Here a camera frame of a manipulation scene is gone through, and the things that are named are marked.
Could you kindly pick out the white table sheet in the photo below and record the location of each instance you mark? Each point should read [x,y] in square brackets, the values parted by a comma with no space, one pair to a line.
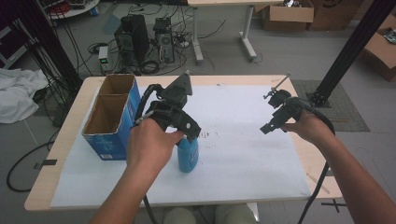
[243,149]

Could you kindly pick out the person's left leg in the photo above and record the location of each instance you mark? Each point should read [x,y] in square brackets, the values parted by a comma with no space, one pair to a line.
[182,217]

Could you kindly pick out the person's right leg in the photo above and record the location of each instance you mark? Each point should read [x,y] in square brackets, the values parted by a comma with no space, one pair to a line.
[235,215]

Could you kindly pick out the dark grey floor mat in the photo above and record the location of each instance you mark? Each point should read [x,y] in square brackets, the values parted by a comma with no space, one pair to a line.
[345,118]

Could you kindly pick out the large black computer tower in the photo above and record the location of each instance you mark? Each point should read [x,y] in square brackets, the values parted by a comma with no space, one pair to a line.
[134,37]

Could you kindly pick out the person's right hand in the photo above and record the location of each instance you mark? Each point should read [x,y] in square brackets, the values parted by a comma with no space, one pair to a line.
[311,127]

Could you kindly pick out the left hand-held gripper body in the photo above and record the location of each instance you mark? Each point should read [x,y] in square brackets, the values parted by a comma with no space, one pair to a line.
[174,93]

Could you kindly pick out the white cloth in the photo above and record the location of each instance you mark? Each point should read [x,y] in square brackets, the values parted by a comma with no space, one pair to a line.
[17,93]

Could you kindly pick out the open brown cardboard box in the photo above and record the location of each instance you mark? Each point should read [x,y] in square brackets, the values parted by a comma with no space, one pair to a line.
[288,15]

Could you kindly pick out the round white table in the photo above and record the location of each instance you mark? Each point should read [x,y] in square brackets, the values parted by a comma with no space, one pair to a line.
[77,9]

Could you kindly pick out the black tape cross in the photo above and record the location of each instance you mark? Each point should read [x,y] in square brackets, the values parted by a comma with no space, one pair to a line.
[334,204]

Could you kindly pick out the white power supply unit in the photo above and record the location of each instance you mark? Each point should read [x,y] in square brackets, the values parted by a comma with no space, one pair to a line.
[103,57]

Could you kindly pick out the flat brown cardboard box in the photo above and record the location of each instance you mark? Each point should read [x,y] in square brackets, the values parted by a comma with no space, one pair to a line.
[381,49]

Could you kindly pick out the black tape strip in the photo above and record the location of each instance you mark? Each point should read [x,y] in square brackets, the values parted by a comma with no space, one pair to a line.
[46,163]

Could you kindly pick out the white desk frame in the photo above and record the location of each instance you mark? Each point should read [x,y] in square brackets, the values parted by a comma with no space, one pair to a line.
[197,37]

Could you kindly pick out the tall brown cardboard box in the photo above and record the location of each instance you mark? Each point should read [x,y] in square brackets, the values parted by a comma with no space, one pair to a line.
[336,14]

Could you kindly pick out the black metal post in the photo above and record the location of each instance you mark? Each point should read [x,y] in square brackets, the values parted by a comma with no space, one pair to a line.
[348,49]

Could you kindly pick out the person's left hand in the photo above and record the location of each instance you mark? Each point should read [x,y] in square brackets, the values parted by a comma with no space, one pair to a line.
[149,146]

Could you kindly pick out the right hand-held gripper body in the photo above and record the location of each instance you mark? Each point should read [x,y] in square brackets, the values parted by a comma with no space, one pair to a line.
[285,107]

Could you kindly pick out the blue bottle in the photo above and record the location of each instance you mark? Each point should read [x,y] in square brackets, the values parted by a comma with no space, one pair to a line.
[187,157]

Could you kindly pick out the small black computer tower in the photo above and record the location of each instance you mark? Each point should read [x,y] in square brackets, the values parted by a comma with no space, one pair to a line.
[164,39]

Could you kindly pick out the blue cardboard box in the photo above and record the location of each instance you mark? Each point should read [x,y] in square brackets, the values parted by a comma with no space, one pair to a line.
[109,144]

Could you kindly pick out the person's leg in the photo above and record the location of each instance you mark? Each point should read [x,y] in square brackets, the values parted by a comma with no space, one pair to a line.
[235,215]
[182,217]

